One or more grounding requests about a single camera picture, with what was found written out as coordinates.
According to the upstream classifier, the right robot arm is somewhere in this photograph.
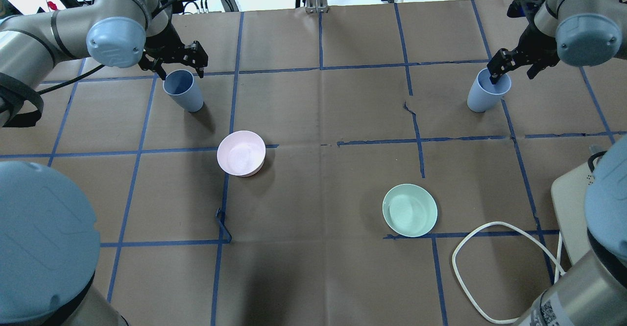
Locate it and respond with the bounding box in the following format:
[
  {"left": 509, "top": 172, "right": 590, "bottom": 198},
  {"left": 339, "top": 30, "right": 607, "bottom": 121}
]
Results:
[{"left": 487, "top": 0, "right": 627, "bottom": 326}]

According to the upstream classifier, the blue cup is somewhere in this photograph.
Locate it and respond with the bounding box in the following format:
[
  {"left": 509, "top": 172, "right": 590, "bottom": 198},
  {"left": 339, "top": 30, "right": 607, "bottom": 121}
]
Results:
[
  {"left": 467, "top": 68, "right": 511, "bottom": 112},
  {"left": 163, "top": 70, "right": 204, "bottom": 112}
]

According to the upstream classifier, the mint green bowl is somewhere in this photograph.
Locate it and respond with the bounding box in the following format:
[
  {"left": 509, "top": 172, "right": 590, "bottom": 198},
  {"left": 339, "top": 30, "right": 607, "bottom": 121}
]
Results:
[{"left": 382, "top": 183, "right": 438, "bottom": 238}]

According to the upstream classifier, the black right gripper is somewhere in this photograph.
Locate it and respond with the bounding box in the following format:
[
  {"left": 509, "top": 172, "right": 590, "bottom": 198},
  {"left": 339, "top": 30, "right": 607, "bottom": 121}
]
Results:
[{"left": 488, "top": 25, "right": 560, "bottom": 85}]

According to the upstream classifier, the pink bowl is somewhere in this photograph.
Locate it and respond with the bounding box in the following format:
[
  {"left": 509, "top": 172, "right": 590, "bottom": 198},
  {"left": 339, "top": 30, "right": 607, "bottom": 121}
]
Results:
[{"left": 217, "top": 131, "right": 266, "bottom": 177}]

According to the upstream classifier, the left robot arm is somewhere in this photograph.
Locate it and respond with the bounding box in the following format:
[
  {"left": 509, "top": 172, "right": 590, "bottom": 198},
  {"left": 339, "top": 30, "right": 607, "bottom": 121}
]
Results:
[{"left": 0, "top": 0, "right": 208, "bottom": 326}]

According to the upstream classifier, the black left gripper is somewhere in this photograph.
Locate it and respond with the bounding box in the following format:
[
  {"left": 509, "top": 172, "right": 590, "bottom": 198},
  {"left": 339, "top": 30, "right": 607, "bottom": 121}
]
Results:
[{"left": 138, "top": 22, "right": 209, "bottom": 81}]

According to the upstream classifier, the white power cable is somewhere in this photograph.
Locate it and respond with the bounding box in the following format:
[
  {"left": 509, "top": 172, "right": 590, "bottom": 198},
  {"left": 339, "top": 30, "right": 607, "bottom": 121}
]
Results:
[{"left": 452, "top": 222, "right": 565, "bottom": 325}]

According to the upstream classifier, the cream toaster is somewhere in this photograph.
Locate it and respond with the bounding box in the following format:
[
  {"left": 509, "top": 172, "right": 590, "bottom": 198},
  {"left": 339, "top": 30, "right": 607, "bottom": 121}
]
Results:
[{"left": 551, "top": 159, "right": 594, "bottom": 266}]

